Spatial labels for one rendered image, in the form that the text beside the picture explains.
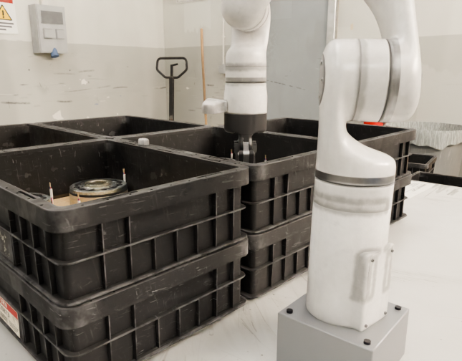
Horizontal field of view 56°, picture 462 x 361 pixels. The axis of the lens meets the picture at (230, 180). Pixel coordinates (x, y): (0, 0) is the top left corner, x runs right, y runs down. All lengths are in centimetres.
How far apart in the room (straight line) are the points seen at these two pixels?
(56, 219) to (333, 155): 30
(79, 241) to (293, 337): 28
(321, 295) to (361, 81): 25
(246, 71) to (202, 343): 42
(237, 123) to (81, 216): 35
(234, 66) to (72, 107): 389
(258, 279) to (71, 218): 36
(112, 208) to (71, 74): 410
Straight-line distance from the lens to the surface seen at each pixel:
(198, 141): 107
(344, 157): 49
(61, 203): 86
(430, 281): 88
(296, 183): 75
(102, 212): 49
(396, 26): 54
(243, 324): 68
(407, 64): 50
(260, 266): 72
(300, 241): 80
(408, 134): 110
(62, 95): 452
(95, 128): 137
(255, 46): 76
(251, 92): 74
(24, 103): 435
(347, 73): 49
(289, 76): 418
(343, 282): 54
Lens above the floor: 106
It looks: 14 degrees down
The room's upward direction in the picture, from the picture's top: straight up
